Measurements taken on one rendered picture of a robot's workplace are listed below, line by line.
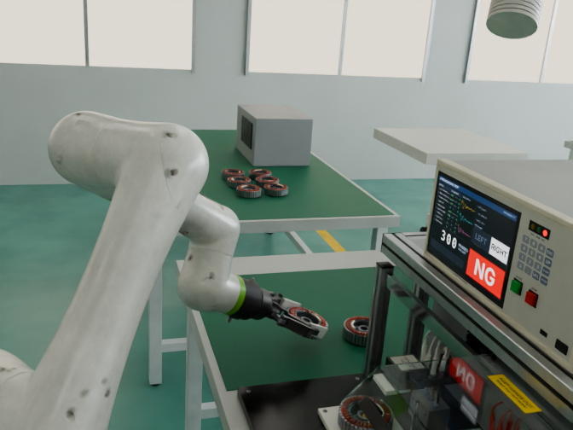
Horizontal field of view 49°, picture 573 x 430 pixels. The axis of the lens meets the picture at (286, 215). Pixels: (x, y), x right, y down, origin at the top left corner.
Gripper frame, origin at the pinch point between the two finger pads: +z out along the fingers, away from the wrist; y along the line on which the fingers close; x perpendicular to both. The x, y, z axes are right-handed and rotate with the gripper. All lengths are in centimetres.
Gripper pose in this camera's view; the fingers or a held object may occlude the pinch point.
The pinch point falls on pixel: (306, 319)
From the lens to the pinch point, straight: 160.5
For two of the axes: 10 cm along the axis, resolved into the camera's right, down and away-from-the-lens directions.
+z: 6.7, 3.2, 6.7
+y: 5.4, 4.1, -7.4
